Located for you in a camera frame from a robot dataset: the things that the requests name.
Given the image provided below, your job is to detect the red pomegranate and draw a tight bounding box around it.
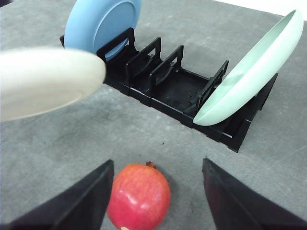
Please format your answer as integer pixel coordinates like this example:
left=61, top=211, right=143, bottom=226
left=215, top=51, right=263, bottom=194
left=107, top=161, right=171, bottom=230

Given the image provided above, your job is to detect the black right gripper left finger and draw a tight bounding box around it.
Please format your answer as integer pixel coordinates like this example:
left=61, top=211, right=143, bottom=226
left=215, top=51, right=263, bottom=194
left=0, top=160, right=114, bottom=230

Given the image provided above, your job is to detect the mint green plate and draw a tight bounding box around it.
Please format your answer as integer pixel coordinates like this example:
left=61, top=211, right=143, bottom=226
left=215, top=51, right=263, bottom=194
left=193, top=9, right=304, bottom=126

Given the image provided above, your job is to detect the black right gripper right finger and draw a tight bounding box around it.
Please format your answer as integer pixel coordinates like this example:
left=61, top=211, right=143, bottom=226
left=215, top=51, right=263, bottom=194
left=202, top=158, right=307, bottom=230

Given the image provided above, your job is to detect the light blue plate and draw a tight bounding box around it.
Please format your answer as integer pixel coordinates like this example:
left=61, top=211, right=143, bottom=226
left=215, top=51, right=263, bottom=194
left=64, top=0, right=142, bottom=60

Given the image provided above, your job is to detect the white cream plate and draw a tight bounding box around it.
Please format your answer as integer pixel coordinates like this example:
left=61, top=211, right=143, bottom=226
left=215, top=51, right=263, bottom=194
left=0, top=47, right=106, bottom=122

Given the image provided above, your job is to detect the black plastic dish rack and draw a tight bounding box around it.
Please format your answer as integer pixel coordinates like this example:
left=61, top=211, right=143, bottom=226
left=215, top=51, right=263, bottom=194
left=60, top=28, right=278, bottom=151

